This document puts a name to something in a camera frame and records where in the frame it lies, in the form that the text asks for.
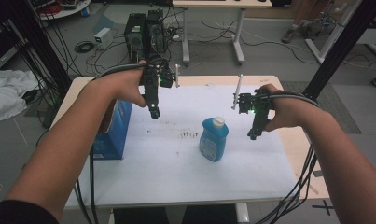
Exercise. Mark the black tape cross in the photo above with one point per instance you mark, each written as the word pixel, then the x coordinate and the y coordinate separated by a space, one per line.
pixel 324 207

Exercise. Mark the white background desk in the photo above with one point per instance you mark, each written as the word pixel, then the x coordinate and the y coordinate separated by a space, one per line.
pixel 220 3

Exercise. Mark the blue cardboard box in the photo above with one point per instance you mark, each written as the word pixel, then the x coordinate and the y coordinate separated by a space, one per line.
pixel 115 133

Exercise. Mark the small white device box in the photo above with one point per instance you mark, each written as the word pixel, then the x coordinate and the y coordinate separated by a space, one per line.
pixel 103 38

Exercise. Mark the round white table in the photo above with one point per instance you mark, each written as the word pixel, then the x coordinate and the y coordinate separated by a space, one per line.
pixel 66 11

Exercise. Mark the person's left hand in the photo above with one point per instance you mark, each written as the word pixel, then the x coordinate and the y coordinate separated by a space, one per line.
pixel 123 84

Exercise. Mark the person's dark pants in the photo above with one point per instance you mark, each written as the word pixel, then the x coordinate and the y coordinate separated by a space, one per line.
pixel 207 214

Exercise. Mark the black computer tower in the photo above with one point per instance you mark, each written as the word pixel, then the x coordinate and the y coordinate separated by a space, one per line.
pixel 156 31
pixel 135 37

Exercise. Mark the black metal frame post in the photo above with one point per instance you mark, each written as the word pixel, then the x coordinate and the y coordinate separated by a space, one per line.
pixel 41 46
pixel 341 49

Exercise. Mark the white metal stand leg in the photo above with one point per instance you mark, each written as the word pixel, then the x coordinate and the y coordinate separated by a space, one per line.
pixel 330 37

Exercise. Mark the grey tape strip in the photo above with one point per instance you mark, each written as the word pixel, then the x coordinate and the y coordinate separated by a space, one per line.
pixel 317 173

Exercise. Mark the blue bottle with white cap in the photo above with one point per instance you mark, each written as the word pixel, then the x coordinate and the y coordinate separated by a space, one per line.
pixel 213 141

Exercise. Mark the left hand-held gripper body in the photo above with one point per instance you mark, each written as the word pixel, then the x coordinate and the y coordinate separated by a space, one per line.
pixel 151 79

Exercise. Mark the person's dark sleeve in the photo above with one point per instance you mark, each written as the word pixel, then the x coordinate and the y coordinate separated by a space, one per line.
pixel 17 214

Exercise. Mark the person's right hand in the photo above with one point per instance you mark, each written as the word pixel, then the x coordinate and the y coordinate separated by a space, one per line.
pixel 289 112

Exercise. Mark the dark equipment rack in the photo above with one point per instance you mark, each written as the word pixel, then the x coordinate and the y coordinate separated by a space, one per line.
pixel 0 46

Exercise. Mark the white cloth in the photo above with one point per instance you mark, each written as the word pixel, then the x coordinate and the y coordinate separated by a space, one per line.
pixel 6 93

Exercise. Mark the grey floor mat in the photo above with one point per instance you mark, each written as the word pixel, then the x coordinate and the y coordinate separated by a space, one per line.
pixel 338 109

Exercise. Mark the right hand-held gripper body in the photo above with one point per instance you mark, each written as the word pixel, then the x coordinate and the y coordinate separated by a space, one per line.
pixel 260 104

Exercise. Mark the white table mat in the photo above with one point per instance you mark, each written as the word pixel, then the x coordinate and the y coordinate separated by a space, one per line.
pixel 176 174

